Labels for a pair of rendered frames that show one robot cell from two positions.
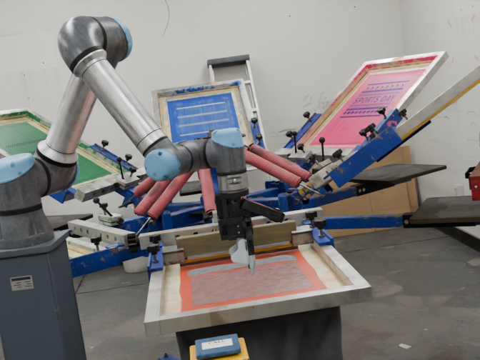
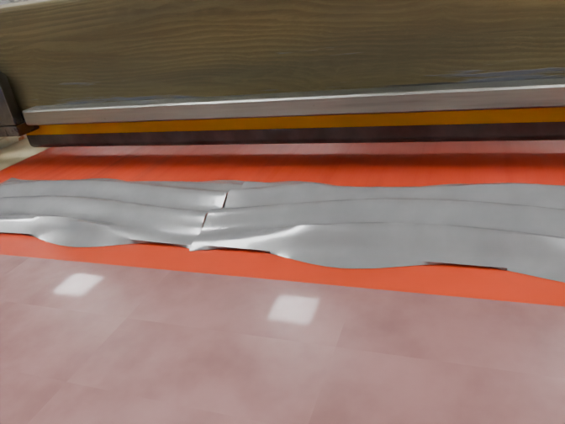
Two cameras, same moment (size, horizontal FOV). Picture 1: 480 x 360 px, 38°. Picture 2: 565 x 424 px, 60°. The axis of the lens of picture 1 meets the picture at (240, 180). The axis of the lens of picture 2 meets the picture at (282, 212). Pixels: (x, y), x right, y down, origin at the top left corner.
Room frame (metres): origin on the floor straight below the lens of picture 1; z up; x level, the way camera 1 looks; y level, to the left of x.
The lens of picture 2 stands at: (2.05, -0.09, 1.06)
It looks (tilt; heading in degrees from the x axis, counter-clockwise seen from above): 26 degrees down; 27
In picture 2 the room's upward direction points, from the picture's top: 8 degrees counter-clockwise
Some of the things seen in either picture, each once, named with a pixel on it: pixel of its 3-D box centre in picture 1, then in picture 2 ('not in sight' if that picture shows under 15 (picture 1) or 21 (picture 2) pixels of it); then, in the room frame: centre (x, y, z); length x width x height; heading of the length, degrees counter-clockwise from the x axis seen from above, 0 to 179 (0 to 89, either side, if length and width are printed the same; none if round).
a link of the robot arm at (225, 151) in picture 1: (228, 151); not in sight; (1.72, 0.02, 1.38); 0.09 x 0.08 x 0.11; 64
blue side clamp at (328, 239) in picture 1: (318, 239); not in sight; (2.35, -0.24, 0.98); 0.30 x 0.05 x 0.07; 4
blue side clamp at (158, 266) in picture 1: (157, 263); not in sight; (2.31, 0.32, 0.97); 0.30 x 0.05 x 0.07; 4
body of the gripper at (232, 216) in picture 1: (234, 214); not in sight; (1.72, 0.02, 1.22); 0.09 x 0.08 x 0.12; 94
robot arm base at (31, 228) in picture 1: (22, 223); not in sight; (1.85, 0.59, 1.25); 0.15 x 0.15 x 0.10
